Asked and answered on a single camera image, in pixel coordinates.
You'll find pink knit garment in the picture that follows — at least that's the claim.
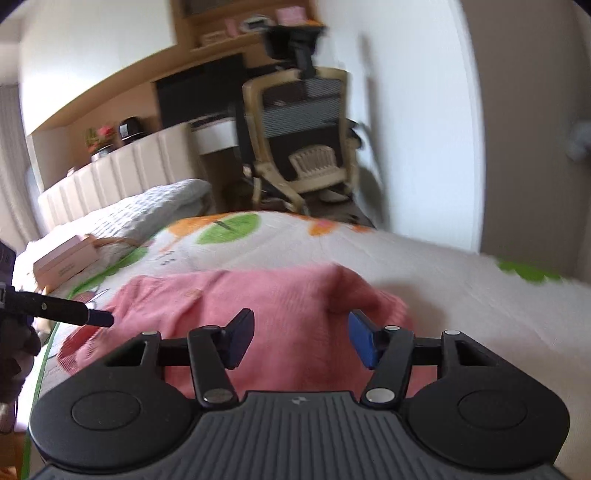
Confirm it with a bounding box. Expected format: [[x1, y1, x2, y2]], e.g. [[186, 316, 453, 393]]
[[58, 264, 414, 395]]

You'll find pink cardboard box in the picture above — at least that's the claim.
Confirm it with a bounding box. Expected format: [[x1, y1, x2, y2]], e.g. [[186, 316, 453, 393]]
[[33, 235, 99, 291]]

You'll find colourful printed bed sheet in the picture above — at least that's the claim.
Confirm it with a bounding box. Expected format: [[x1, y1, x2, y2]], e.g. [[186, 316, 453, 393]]
[[17, 212, 590, 479]]

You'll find potted flower plant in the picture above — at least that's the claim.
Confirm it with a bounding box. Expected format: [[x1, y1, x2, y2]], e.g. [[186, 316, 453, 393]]
[[85, 124, 115, 154]]

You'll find beige padded headboard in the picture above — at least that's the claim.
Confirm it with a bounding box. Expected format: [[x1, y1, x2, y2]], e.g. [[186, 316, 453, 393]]
[[38, 123, 206, 230]]

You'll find black round kettle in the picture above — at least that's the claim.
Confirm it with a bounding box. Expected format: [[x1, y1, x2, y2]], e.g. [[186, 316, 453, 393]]
[[118, 116, 145, 145]]

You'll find wooden desk with shelf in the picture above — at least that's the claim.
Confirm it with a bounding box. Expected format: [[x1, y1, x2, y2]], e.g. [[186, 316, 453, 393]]
[[20, 1, 317, 190]]

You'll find black keyboard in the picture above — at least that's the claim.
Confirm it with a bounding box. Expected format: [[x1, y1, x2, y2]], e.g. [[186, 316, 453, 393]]
[[189, 112, 233, 129]]

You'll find beige mesh office chair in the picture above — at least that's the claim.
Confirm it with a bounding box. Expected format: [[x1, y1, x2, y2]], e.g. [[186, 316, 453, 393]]
[[242, 24, 363, 214]]

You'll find white wardrobe door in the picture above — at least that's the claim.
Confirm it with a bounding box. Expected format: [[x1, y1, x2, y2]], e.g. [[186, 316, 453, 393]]
[[315, 1, 485, 252]]

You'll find black computer monitor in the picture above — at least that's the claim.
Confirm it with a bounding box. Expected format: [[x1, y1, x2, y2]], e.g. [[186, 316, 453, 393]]
[[155, 54, 247, 128]]

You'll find pink box on shelf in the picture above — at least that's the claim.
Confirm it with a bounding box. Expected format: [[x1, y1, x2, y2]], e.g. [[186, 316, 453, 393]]
[[276, 6, 308, 27]]

